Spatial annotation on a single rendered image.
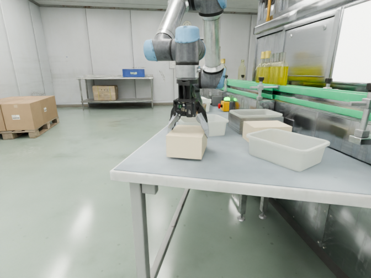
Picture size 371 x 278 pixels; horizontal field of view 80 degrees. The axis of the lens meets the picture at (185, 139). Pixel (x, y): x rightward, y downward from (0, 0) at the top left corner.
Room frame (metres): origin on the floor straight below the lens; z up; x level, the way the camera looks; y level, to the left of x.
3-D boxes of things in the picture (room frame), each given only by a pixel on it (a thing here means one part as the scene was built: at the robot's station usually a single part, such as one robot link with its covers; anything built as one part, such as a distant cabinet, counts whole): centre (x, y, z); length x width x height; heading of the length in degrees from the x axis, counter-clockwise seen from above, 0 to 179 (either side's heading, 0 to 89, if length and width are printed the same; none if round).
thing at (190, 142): (0.77, -0.01, 0.80); 0.16 x 0.12 x 0.07; 168
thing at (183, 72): (0.74, -0.01, 1.03); 0.08 x 0.08 x 0.05
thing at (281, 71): (1.33, -0.55, 0.99); 0.06 x 0.06 x 0.21; 9
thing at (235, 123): (1.12, -0.38, 0.79); 0.27 x 0.17 x 0.08; 98
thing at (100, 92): (6.47, 2.28, 0.45); 0.62 x 0.44 x 0.40; 93
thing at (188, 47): (0.75, -0.01, 1.11); 0.09 x 0.08 x 0.11; 166
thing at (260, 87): (1.25, -0.43, 0.95); 0.17 x 0.03 x 0.12; 98
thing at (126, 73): (6.56, 1.47, 0.99); 0.60 x 0.41 x 0.22; 101
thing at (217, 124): (1.05, -0.08, 0.78); 0.22 x 0.17 x 0.09; 104
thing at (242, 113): (1.12, -0.35, 0.80); 0.22 x 0.17 x 0.09; 98
